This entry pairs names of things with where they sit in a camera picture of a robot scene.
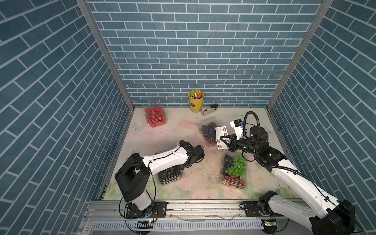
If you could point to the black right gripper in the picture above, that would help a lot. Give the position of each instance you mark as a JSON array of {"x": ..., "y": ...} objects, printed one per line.
[{"x": 232, "y": 146}]

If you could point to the white fruit sticker sheet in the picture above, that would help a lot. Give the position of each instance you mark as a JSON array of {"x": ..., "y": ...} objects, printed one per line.
[{"x": 222, "y": 139}]

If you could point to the clear box of blueberries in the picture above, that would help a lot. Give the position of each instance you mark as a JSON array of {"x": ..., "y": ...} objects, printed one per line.
[{"x": 207, "y": 129}]

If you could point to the clear box of avocados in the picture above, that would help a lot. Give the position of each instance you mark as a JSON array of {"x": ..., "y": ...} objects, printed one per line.
[{"x": 169, "y": 175}]

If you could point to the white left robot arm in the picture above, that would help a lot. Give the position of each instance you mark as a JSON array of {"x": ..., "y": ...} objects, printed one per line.
[{"x": 134, "y": 174}]

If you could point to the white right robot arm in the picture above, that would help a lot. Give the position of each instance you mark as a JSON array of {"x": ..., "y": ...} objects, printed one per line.
[{"x": 324, "y": 213}]

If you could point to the clear box of mixed grapes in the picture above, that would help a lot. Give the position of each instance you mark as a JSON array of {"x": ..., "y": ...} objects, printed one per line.
[{"x": 233, "y": 170}]

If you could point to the grey desk stapler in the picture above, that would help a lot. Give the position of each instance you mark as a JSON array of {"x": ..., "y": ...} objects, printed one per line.
[{"x": 213, "y": 108}]

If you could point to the yellow pen cup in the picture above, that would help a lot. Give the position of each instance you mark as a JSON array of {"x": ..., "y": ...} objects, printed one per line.
[{"x": 196, "y": 98}]

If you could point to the clear box of strawberries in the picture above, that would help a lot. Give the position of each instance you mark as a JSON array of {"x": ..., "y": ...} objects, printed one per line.
[{"x": 155, "y": 115}]

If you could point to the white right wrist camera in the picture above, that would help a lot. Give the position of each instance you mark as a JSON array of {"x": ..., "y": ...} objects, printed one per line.
[{"x": 237, "y": 125}]

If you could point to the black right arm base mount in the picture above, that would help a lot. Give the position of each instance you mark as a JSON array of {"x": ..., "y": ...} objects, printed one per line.
[{"x": 260, "y": 206}]

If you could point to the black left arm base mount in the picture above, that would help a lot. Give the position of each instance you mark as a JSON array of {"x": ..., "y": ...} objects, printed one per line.
[{"x": 156, "y": 209}]

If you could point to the aluminium front rail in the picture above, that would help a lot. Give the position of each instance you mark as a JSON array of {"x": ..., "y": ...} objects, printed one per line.
[{"x": 191, "y": 209}]

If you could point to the aluminium corner post right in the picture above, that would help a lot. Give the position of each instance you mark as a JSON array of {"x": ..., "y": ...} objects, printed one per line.
[{"x": 318, "y": 18}]

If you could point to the aluminium corner post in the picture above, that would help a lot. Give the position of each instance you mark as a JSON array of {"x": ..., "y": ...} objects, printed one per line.
[
  {"x": 318, "y": 18},
  {"x": 89, "y": 18}
]

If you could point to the aluminium corner post left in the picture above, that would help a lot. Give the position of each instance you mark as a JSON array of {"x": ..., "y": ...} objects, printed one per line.
[{"x": 89, "y": 18}]

